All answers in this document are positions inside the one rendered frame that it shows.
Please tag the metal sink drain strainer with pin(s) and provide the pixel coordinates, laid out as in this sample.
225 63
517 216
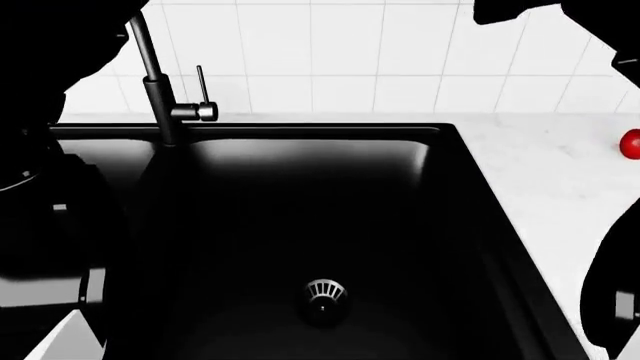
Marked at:
325 296

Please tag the dark metal sink faucet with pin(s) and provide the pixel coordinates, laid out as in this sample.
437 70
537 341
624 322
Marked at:
159 97

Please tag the black kitchen sink basin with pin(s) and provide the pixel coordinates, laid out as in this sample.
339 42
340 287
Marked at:
310 210

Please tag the red strawberry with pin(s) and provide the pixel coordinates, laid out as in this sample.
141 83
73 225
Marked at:
632 144

